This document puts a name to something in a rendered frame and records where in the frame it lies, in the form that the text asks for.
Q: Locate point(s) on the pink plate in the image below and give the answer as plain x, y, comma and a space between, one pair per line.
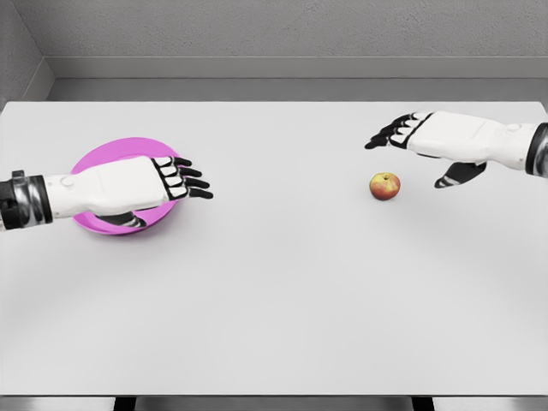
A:
124, 150

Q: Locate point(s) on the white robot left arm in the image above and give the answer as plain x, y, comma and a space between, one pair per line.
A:
47, 197

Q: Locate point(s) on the red yellow apple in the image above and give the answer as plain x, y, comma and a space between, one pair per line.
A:
385, 186

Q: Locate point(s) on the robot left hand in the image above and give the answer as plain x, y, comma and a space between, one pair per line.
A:
128, 186

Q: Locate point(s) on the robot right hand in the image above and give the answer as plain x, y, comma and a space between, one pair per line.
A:
445, 135

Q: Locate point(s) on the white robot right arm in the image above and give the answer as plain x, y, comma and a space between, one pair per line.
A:
524, 147

